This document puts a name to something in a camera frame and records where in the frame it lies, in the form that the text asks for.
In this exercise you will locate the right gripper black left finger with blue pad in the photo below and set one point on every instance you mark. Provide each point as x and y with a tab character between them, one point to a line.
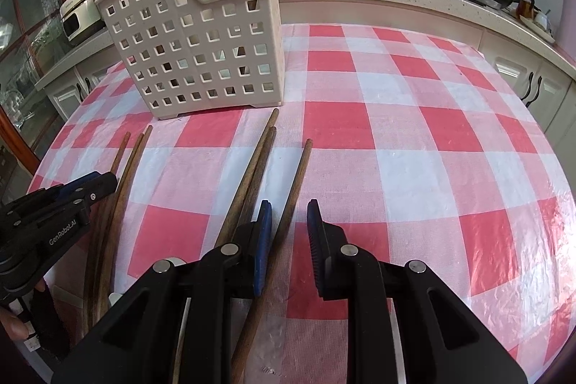
238	268

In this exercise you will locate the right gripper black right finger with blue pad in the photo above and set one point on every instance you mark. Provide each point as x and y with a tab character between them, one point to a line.
342	270

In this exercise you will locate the person's left hand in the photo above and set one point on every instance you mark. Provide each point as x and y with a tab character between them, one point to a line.
18	330

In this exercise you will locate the red white checkered tablecloth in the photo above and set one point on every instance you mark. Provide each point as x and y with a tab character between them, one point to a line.
421	151

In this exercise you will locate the white small cooker appliance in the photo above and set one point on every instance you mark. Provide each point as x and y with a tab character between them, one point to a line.
80	20

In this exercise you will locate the white perforated utensil basket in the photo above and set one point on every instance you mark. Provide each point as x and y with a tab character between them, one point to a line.
192	55

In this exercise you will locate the wooden framed glass door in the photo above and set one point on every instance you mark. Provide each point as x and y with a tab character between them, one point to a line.
32	42

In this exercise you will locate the plate with condiment jars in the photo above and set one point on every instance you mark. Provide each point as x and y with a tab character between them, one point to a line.
534	19

